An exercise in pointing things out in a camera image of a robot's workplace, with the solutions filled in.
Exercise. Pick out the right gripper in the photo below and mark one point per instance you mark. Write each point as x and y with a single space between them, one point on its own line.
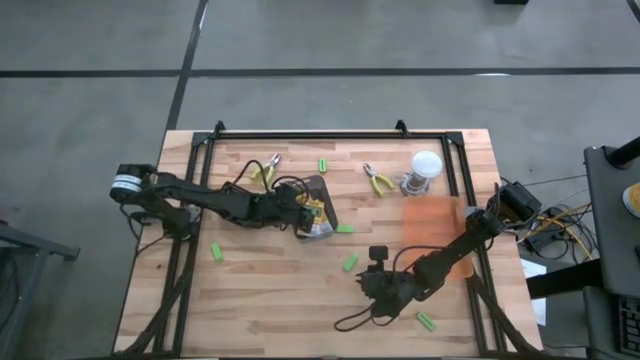
387 292

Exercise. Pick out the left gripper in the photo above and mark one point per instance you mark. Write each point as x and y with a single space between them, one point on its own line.
287 210

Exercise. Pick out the yellow green Crayola crayon box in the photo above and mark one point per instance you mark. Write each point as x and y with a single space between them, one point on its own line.
321 229

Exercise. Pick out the grey plastic bin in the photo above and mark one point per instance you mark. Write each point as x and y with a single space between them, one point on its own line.
330 195

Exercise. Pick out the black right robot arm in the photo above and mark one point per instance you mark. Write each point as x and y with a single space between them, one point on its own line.
450 252

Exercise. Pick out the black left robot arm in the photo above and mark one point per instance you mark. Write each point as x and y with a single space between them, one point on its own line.
210 197

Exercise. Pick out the orange translucent bin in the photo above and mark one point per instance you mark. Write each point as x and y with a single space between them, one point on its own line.
430 220

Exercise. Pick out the white paper sheet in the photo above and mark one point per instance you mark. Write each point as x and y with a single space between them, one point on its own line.
537 305

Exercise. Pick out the grey floor power box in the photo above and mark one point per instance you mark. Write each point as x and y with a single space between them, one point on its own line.
542 242

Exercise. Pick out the black floor beam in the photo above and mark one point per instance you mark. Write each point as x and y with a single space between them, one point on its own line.
565 280

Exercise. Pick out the grey equipment cart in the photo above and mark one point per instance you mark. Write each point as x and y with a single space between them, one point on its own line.
612 240

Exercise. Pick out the black keyboard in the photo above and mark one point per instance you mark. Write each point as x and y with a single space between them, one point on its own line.
630 325

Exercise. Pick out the yellow round object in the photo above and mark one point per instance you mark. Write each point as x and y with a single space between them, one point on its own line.
633 200

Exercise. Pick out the grey metal furniture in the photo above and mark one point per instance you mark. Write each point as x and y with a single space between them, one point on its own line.
25 245

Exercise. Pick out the black pole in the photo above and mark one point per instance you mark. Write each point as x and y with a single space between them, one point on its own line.
622 152

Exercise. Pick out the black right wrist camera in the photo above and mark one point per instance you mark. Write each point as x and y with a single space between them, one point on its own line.
378 253

